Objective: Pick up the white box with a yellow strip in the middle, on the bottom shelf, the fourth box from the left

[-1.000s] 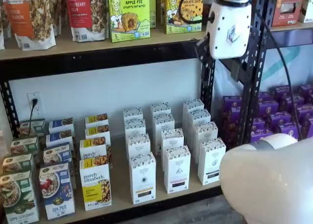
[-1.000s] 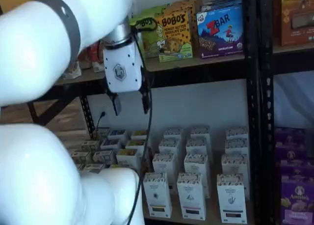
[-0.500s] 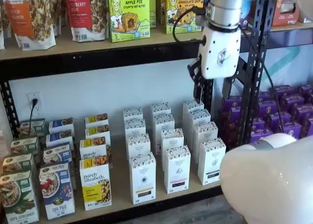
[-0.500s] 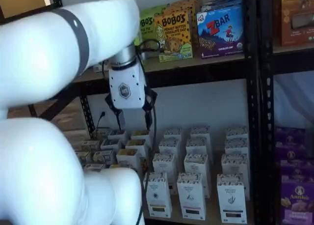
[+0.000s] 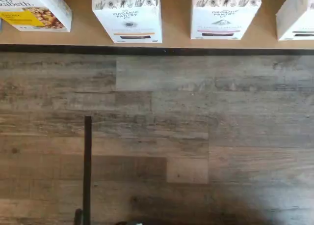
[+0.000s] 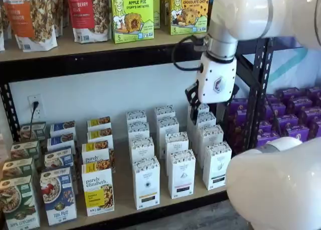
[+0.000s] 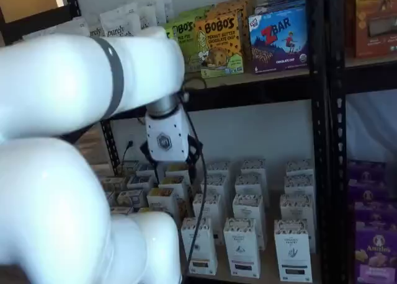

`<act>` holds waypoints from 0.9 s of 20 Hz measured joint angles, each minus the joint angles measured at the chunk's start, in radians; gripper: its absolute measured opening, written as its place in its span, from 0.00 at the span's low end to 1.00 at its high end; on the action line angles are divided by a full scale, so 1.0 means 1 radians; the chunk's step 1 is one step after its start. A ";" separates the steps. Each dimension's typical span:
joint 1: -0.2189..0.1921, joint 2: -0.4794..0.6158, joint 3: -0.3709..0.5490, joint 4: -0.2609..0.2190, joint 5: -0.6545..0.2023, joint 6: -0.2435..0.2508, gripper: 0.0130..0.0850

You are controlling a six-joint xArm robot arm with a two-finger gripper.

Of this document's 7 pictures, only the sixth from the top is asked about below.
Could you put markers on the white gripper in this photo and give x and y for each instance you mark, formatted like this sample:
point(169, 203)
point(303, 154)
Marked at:
point(217, 82)

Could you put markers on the red label granola bag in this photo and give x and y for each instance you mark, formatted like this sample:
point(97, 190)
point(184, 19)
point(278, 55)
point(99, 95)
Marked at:
point(87, 16)

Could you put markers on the green oatmeal box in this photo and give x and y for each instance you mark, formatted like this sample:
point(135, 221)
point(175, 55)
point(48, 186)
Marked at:
point(33, 130)
point(18, 202)
point(25, 149)
point(17, 168)

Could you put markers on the blue oatmeal box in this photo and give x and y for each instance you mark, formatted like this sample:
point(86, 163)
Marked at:
point(59, 197)
point(62, 128)
point(59, 157)
point(61, 140)

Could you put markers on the white tea box yellow strip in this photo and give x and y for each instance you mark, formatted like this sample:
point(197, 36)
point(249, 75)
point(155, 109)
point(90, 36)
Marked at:
point(141, 148)
point(136, 117)
point(146, 187)
point(138, 130)

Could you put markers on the orange label granola bag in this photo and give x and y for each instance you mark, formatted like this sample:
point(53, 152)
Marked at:
point(30, 19)

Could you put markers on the green Bobo's apple pie box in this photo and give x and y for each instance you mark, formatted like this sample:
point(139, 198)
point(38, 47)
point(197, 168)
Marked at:
point(131, 16)
point(157, 9)

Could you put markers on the white tea box teal strip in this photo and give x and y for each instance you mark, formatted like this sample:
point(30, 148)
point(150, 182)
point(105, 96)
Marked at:
point(217, 167)
point(204, 107)
point(206, 118)
point(210, 134)

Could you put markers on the purple box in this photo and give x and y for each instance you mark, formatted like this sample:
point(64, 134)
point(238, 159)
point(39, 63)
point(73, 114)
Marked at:
point(238, 105)
point(274, 100)
point(288, 122)
point(238, 132)
point(268, 139)
point(311, 115)
point(291, 93)
point(297, 134)
point(299, 105)
point(278, 111)
point(265, 127)
point(315, 129)
point(314, 92)

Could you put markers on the white wall outlet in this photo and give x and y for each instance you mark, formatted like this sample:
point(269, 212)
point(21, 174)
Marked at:
point(37, 99)

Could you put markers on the white yellow Purely Elizabeth box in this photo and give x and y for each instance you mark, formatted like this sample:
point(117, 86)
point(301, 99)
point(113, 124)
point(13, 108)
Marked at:
point(100, 135)
point(97, 192)
point(99, 123)
point(95, 153)

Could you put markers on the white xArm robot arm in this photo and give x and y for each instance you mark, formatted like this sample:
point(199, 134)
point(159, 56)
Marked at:
point(240, 14)

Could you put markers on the brown particle board shelf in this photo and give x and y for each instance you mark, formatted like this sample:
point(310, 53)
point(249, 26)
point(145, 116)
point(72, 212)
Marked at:
point(123, 169)
point(75, 48)

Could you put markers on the yellow Bobo's peanut butter box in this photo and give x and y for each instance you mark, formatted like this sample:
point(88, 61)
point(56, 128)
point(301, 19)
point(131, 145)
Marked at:
point(189, 14)

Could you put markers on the white sheet teal stripe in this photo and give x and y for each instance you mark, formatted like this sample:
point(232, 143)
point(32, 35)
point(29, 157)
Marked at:
point(288, 64)

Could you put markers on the white granola bag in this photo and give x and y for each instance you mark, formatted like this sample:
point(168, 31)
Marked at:
point(2, 26)
point(60, 11)

